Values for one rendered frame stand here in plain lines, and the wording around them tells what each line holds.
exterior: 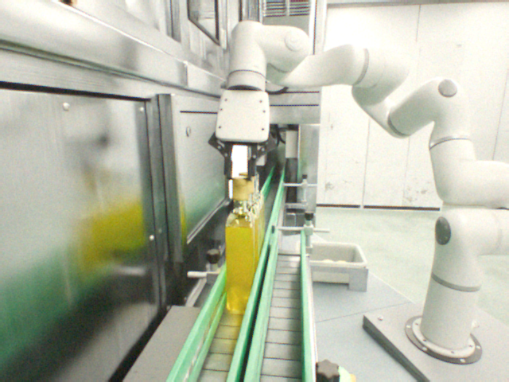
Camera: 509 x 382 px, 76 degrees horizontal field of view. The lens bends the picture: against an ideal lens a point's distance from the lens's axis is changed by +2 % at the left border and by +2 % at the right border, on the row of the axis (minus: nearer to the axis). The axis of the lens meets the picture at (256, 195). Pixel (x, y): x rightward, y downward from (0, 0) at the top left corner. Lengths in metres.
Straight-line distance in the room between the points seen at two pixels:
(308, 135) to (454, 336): 1.19
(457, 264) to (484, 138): 4.87
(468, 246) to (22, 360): 0.72
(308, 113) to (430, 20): 3.80
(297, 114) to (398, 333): 1.19
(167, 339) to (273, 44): 0.58
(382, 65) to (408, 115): 0.14
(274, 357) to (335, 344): 0.28
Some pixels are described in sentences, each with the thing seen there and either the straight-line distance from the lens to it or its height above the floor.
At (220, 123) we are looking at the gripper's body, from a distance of 0.63.
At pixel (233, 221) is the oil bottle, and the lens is 0.64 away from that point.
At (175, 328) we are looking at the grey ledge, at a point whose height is 0.88.
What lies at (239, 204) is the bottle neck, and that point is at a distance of 0.64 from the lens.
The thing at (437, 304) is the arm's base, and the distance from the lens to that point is 0.84.
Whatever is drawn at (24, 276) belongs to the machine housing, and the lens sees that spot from 0.41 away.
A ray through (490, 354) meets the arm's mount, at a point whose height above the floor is 0.77.
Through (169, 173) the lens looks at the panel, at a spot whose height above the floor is 1.17.
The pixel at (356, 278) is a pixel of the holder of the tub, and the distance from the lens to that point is 1.08.
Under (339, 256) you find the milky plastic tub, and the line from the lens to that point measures 1.21.
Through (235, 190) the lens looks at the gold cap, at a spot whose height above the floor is 1.14.
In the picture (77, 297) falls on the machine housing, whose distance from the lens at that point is 0.49.
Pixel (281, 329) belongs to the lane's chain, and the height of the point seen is 0.88.
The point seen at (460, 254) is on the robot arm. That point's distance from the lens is 0.77.
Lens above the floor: 1.28
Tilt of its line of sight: 14 degrees down
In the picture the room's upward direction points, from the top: straight up
